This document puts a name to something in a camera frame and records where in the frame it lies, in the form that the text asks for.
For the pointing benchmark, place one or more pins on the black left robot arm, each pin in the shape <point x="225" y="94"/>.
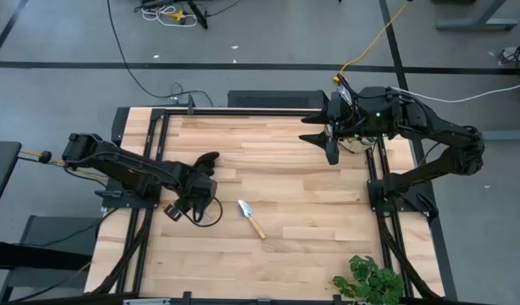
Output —
<point x="116" y="163"/>

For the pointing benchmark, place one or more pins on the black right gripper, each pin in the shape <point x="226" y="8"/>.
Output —
<point x="361" y="114"/>

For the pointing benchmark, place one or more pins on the black side desk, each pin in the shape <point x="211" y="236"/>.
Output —
<point x="1" y="169"/>

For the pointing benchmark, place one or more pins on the wooden desk grey legs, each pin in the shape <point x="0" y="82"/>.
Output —
<point x="476" y="23"/>

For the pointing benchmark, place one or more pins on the grey floor stand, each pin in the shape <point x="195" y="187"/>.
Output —
<point x="52" y="231"/>

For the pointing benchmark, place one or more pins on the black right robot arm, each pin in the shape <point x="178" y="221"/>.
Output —
<point x="433" y="127"/>

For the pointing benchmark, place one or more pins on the black tripod leg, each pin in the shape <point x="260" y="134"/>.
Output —
<point x="198" y="14"/>

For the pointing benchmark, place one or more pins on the green leafy potted plant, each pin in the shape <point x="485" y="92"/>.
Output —
<point x="370" y="281"/>

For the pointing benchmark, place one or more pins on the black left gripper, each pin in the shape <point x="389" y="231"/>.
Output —
<point x="198" y="188"/>

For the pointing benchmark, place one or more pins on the black computer tower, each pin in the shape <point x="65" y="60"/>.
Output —
<point x="277" y="98"/>

